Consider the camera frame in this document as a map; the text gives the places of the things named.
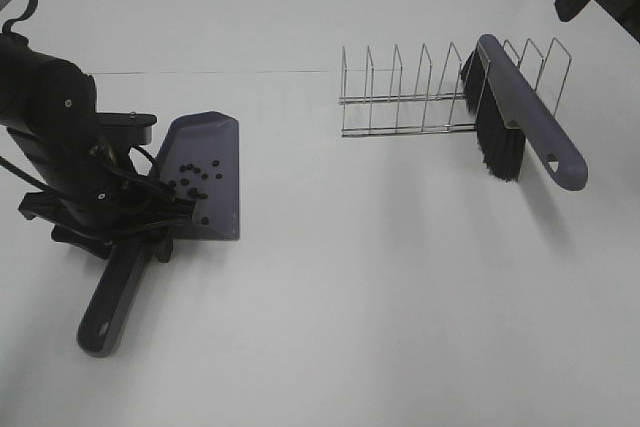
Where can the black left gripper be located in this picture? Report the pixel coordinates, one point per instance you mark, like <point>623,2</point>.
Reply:
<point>90,191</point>

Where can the pile of coffee beans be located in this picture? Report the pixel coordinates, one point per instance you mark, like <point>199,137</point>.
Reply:
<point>198,183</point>

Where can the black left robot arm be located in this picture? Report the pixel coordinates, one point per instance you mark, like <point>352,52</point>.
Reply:
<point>36,87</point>

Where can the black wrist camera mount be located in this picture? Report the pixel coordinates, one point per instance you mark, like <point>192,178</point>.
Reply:
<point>127,129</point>

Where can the metal wire dish rack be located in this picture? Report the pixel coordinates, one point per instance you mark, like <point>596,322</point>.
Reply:
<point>424,94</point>

